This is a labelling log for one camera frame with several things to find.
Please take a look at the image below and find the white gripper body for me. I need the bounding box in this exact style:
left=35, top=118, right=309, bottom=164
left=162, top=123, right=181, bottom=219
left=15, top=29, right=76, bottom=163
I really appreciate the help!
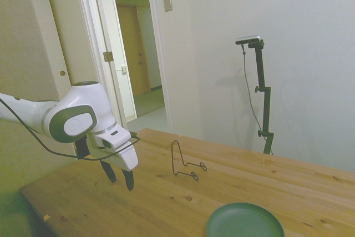
left=89, top=145, right=139, bottom=172

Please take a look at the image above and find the black camera stand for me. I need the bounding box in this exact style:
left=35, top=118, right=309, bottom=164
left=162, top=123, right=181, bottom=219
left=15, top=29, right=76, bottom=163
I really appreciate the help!
left=247, top=40, right=275, bottom=155

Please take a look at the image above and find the brown wooden hallway door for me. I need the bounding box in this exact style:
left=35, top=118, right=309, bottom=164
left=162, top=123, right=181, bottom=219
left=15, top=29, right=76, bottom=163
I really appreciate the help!
left=116, top=4, right=152, bottom=98

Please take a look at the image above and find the grey exterior camera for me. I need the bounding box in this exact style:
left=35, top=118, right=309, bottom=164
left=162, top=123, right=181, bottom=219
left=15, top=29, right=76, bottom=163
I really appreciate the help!
left=235, top=35, right=262, bottom=46

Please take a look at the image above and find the cream open door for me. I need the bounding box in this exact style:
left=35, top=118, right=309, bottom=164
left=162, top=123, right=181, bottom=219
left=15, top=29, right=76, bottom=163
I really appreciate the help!
left=44, top=0, right=111, bottom=149

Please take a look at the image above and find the white door frame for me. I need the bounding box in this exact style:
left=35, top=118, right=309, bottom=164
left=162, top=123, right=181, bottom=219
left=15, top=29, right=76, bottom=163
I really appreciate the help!
left=73, top=0, right=174, bottom=135

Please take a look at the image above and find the black wire plate stand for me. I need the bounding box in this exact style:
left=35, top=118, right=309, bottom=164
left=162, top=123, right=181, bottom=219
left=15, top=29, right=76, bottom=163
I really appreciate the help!
left=171, top=139, right=208, bottom=181

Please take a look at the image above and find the green round plate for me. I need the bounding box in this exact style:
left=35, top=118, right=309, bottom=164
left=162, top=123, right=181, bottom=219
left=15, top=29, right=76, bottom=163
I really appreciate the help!
left=205, top=202, right=286, bottom=237

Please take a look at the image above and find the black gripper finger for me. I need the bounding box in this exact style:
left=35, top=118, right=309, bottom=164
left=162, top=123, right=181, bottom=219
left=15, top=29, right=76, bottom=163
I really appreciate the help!
left=121, top=168, right=135, bottom=192
left=100, top=160, right=116, bottom=184

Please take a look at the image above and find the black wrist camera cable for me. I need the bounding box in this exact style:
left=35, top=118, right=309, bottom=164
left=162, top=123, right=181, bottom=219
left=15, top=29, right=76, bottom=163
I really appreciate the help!
left=0, top=98, right=140, bottom=162

